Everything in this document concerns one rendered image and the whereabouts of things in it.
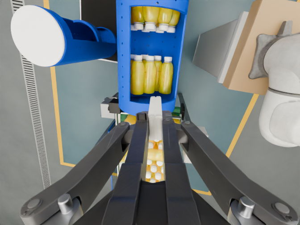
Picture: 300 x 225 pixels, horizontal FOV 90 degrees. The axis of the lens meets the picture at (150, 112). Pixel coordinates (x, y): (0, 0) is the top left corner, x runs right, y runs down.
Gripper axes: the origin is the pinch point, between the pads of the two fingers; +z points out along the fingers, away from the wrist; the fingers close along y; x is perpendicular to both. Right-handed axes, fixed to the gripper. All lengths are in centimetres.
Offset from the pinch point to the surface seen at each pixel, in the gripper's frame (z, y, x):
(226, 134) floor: 158, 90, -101
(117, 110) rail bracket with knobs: 65, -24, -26
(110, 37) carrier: 151, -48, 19
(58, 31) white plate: 63, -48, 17
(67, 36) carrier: 67, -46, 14
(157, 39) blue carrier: 68, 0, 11
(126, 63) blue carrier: 43.5, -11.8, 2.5
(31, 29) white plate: 64, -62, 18
